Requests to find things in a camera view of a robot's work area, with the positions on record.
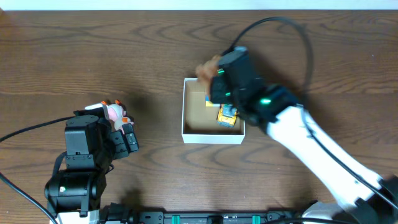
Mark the white pink duck toy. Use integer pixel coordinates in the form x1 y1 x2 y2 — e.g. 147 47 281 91
101 100 134 133

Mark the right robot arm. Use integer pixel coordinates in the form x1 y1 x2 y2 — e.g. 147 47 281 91
210 47 397 223

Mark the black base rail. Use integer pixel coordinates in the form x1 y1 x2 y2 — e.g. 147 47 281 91
99 202 312 224

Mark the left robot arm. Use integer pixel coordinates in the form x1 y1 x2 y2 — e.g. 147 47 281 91
44 115 139 218

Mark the brown plush toy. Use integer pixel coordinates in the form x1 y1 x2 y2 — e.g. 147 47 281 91
195 55 221 95

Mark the colourful puzzle cube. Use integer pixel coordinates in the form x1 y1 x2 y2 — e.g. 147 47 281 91
205 95 221 107

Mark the white cardboard box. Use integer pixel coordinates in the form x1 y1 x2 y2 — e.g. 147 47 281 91
181 78 246 144

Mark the yellow grey toy truck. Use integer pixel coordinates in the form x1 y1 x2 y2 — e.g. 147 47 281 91
217 104 237 128

